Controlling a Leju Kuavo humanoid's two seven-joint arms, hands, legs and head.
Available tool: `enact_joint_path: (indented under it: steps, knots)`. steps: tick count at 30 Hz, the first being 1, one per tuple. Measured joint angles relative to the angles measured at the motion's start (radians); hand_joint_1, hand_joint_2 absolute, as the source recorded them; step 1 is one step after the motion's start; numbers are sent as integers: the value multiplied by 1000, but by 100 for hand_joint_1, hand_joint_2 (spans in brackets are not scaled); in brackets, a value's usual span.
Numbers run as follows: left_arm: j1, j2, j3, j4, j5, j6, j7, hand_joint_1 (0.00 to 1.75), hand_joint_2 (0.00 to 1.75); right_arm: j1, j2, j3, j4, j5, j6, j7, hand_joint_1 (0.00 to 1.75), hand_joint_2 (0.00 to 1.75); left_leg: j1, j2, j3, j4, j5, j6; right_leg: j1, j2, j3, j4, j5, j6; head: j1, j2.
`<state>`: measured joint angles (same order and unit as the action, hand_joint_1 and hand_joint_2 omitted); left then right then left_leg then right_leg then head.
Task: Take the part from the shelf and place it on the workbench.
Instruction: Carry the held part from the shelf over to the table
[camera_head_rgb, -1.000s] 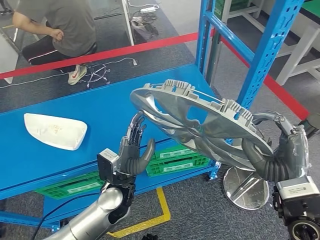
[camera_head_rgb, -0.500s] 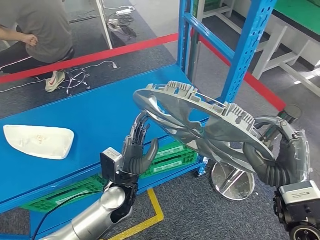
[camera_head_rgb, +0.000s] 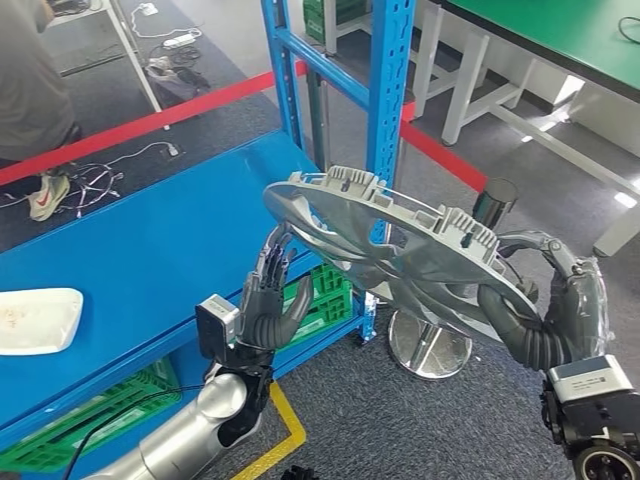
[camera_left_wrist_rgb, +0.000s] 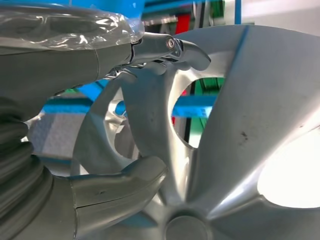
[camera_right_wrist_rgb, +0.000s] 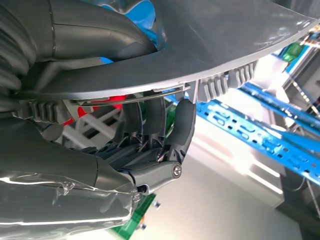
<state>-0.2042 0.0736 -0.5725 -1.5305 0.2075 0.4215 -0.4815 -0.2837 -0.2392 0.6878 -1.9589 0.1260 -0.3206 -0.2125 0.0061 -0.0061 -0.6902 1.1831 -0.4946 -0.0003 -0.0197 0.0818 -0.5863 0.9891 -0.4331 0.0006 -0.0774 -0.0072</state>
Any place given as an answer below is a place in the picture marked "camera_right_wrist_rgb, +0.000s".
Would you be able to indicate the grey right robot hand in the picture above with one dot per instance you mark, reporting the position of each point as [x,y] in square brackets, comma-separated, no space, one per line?
[50,165]

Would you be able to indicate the red barrier belt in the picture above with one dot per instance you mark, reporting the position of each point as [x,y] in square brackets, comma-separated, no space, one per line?
[117,99]

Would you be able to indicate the green plastic folding crate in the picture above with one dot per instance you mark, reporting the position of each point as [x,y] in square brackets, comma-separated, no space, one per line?
[135,218]

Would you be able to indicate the blue metal shelf rack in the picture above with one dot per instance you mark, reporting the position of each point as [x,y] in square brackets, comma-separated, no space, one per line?
[263,142]

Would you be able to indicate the green plastic crate stack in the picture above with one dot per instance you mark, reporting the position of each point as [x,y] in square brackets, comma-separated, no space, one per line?
[292,52]

